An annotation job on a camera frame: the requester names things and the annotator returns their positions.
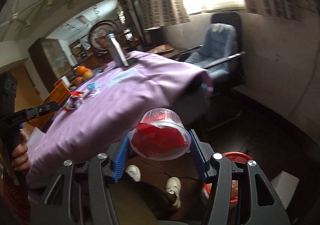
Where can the red snack bag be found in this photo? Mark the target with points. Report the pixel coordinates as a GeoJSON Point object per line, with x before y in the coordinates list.
{"type": "Point", "coordinates": [75, 100]}

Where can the purple tablecloth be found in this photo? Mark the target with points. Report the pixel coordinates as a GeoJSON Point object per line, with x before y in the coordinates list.
{"type": "Point", "coordinates": [124, 97]}

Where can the clear plastic cup with food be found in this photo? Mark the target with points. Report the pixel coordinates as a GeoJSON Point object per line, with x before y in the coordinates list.
{"type": "Point", "coordinates": [160, 136]}

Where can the person left hand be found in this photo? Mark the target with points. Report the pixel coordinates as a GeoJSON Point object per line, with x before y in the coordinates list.
{"type": "Point", "coordinates": [20, 156]}

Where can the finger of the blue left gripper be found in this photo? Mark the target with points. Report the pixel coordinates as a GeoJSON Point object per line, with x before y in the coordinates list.
{"type": "Point", "coordinates": [41, 110]}

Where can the orange fruit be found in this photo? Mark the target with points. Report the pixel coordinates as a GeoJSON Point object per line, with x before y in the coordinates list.
{"type": "Point", "coordinates": [80, 71]}

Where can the yellow pear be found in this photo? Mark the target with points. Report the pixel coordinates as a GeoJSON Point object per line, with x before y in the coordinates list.
{"type": "Point", "coordinates": [87, 75]}

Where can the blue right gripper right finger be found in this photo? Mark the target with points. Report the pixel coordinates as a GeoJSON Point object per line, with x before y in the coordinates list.
{"type": "Point", "coordinates": [201, 153]}

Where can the black chair blue cushion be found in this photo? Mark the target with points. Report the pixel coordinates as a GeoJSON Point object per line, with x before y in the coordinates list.
{"type": "Point", "coordinates": [221, 51]}

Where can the red apple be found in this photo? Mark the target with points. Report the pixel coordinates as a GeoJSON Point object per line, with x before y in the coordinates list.
{"type": "Point", "coordinates": [78, 81]}

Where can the dark glass cabinet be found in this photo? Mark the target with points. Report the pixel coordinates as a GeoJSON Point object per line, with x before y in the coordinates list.
{"type": "Point", "coordinates": [50, 62]}

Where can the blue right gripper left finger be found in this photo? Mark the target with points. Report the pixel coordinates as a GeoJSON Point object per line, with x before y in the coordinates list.
{"type": "Point", "coordinates": [119, 152]}

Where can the blue face mask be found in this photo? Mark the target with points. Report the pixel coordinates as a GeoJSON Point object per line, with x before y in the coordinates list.
{"type": "Point", "coordinates": [93, 89]}

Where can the steel water bottle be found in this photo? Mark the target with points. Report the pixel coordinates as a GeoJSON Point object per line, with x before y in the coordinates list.
{"type": "Point", "coordinates": [116, 52]}

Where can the black smartphone in case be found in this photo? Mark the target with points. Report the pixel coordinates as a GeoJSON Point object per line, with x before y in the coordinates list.
{"type": "Point", "coordinates": [131, 61]}

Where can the white box on floor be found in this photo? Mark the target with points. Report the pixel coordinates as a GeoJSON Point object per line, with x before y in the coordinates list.
{"type": "Point", "coordinates": [285, 186]}

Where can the red white box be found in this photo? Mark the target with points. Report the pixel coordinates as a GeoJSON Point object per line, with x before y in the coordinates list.
{"type": "Point", "coordinates": [63, 80]}

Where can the round embroidered screen ornament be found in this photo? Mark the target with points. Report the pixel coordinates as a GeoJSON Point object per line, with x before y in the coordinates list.
{"type": "Point", "coordinates": [97, 35]}

